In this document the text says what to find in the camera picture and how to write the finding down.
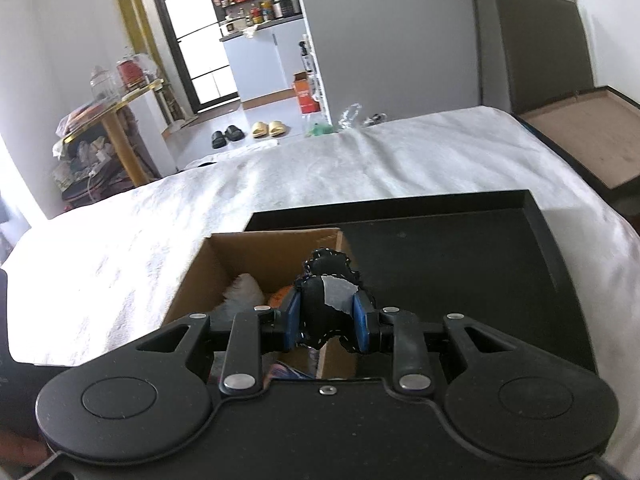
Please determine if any white blanket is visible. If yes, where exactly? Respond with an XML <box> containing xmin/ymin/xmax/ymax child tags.
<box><xmin>0</xmin><ymin>105</ymin><xmax>640</xmax><ymax>480</ymax></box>

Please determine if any clear glass jar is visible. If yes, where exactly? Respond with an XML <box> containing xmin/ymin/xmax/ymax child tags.
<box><xmin>90</xmin><ymin>65</ymin><xmax>121</xmax><ymax>101</ymax></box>

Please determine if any blue crocheted plush toy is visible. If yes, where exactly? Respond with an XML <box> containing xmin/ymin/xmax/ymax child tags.
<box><xmin>292</xmin><ymin>247</ymin><xmax>363</xmax><ymax>353</ymax></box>

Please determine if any red jar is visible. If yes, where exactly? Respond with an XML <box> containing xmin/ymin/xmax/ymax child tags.
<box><xmin>116</xmin><ymin>57</ymin><xmax>146</xmax><ymax>88</ymax></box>

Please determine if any wooden crate with dark frame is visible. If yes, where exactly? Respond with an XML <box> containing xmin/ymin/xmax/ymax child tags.
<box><xmin>515</xmin><ymin>84</ymin><xmax>640</xmax><ymax>206</ymax></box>

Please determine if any orange carton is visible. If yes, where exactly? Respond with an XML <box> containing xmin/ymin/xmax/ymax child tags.
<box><xmin>292</xmin><ymin>71</ymin><xmax>321</xmax><ymax>115</ymax></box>

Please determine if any white kitchen cabinet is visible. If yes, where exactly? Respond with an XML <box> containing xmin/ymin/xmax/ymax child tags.
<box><xmin>222</xmin><ymin>17</ymin><xmax>328</xmax><ymax>108</ymax></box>

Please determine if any black plastic tray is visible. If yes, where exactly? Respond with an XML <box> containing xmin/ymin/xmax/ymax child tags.
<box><xmin>244</xmin><ymin>189</ymin><xmax>598</xmax><ymax>381</ymax></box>

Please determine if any pale fuzzy plush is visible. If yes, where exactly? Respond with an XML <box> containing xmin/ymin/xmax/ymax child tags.
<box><xmin>215</xmin><ymin>273</ymin><xmax>266</xmax><ymax>313</ymax></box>

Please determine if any hamburger plush toy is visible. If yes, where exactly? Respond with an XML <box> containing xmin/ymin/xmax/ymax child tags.
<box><xmin>267</xmin><ymin>285</ymin><xmax>296</xmax><ymax>308</ymax></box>

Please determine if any blue tissue pack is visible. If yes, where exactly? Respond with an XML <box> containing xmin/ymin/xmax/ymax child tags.
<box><xmin>265</xmin><ymin>355</ymin><xmax>321</xmax><ymax>381</ymax></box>

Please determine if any brown upright panel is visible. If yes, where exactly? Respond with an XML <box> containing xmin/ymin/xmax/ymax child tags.
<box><xmin>494</xmin><ymin>0</ymin><xmax>597</xmax><ymax>117</ymax></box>

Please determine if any dark framed glass door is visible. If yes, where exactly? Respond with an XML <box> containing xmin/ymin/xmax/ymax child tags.
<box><xmin>147</xmin><ymin>0</ymin><xmax>241</xmax><ymax>113</ymax></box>

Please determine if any brown cardboard box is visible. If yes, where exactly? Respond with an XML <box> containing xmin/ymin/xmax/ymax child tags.
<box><xmin>162</xmin><ymin>227</ymin><xmax>358</xmax><ymax>381</ymax></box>

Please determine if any wooden rack with gold trim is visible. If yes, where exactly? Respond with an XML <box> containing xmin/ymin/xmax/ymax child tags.
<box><xmin>52</xmin><ymin>77</ymin><xmax>168</xmax><ymax>211</ymax></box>

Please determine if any clear plastic bag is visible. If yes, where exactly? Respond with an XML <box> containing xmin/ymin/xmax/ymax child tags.
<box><xmin>337</xmin><ymin>102</ymin><xmax>363</xmax><ymax>131</ymax></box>

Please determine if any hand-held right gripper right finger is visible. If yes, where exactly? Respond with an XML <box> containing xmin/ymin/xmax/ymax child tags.
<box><xmin>352</xmin><ymin>294</ymin><xmax>521</xmax><ymax>394</ymax></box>

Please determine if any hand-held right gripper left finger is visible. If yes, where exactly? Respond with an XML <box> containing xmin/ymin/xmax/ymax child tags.
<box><xmin>136</xmin><ymin>290</ymin><xmax>303</xmax><ymax>396</ymax></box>

